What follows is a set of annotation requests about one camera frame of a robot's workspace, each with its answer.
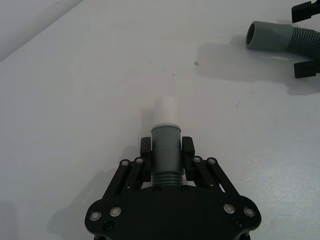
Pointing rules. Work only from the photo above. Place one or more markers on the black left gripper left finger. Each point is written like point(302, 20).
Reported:
point(145, 160)

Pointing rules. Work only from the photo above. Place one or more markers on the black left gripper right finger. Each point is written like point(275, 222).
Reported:
point(188, 160)

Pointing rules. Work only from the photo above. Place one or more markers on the white table cloth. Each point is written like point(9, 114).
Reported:
point(100, 100)

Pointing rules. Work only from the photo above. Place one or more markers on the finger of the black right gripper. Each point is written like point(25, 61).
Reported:
point(306, 70)
point(303, 11)

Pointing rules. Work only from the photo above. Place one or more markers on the white plastic tube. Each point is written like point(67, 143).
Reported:
point(165, 110)

